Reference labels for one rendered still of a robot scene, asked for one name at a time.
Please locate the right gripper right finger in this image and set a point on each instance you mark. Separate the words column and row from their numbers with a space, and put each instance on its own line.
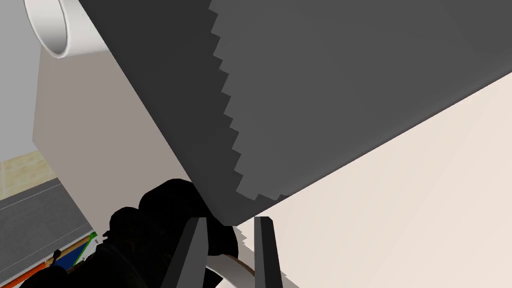
column 266, row 256

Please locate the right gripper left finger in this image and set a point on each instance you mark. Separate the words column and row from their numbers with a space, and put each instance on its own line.
column 190, row 260

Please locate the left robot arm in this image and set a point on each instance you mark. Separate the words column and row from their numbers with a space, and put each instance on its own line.
column 156, row 224

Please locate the white cylinder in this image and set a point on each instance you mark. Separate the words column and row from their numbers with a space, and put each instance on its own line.
column 78, row 28

